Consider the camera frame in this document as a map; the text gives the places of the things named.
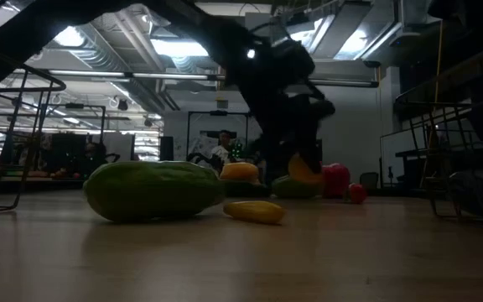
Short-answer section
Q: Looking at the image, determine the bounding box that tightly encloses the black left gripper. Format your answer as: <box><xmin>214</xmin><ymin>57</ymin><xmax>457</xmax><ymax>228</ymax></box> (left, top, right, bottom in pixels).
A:
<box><xmin>261</xmin><ymin>53</ymin><xmax>335</xmax><ymax>186</ymax></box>

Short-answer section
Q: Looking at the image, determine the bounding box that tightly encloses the yellow lemon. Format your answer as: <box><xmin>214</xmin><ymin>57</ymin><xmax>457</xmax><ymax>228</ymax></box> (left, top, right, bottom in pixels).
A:
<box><xmin>287</xmin><ymin>153</ymin><xmax>326</xmax><ymax>187</ymax></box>

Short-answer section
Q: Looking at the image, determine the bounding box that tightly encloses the small green cucumber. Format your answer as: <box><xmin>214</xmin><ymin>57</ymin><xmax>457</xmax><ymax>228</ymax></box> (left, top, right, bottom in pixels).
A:
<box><xmin>271</xmin><ymin>174</ymin><xmax>325</xmax><ymax>200</ymax></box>

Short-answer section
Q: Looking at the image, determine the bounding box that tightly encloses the red bell pepper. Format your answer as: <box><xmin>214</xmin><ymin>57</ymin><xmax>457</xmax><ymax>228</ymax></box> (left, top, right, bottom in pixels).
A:
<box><xmin>320</xmin><ymin>162</ymin><xmax>352</xmax><ymax>200</ymax></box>

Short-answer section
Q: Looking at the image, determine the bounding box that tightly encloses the yellow bell pepper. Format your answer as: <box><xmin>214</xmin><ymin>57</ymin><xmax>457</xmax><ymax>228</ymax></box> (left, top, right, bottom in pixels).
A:
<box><xmin>219</xmin><ymin>161</ymin><xmax>262</xmax><ymax>184</ymax></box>

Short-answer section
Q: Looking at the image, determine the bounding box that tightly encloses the large green cucumber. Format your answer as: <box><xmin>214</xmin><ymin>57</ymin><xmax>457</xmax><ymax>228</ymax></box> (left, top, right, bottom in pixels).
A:
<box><xmin>82</xmin><ymin>159</ymin><xmax>226</xmax><ymax>224</ymax></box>

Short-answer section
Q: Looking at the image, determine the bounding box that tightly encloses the person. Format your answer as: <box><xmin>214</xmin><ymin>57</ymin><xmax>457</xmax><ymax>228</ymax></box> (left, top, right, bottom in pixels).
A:
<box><xmin>210</xmin><ymin>129</ymin><xmax>243</xmax><ymax>169</ymax></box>
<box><xmin>77</xmin><ymin>141</ymin><xmax>115</xmax><ymax>178</ymax></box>

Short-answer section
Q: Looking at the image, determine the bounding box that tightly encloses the small yellow banana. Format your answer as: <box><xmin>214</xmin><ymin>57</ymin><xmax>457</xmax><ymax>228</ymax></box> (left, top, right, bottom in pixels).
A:
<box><xmin>222</xmin><ymin>200</ymin><xmax>287</xmax><ymax>226</ymax></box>

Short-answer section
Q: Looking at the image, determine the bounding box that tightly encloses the red strawberry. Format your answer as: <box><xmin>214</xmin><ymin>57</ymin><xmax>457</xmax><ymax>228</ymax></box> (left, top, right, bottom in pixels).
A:
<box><xmin>346</xmin><ymin>182</ymin><xmax>369</xmax><ymax>206</ymax></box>

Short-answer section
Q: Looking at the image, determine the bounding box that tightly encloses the long ceiling light tube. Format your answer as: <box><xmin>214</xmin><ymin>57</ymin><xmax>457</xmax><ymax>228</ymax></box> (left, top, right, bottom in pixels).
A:
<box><xmin>307</xmin><ymin>76</ymin><xmax>380</xmax><ymax>89</ymax></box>

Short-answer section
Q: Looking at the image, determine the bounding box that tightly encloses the black chair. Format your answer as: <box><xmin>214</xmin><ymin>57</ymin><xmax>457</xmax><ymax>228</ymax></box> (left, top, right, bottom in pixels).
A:
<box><xmin>358</xmin><ymin>171</ymin><xmax>381</xmax><ymax>190</ymax></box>

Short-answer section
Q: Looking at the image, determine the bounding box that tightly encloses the whiteboard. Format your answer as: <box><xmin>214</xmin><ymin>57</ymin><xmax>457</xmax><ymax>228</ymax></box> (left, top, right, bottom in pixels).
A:
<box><xmin>378</xmin><ymin>124</ymin><xmax>415</xmax><ymax>180</ymax></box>

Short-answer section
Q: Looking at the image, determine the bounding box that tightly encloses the black stand frame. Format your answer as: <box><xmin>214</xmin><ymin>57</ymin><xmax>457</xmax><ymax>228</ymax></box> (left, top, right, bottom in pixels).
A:
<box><xmin>185</xmin><ymin>110</ymin><xmax>252</xmax><ymax>165</ymax></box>

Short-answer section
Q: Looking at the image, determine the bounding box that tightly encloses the metal wire basket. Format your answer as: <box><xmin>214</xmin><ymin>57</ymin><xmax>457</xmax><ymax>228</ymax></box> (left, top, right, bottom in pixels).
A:
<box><xmin>393</xmin><ymin>38</ymin><xmax>483</xmax><ymax>231</ymax></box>
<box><xmin>0</xmin><ymin>40</ymin><xmax>68</xmax><ymax>216</ymax></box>

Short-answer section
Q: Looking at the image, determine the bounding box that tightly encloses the silver ceiling duct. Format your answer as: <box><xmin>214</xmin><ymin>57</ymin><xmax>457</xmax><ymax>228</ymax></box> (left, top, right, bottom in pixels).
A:
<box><xmin>72</xmin><ymin>23</ymin><xmax>134</xmax><ymax>73</ymax></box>

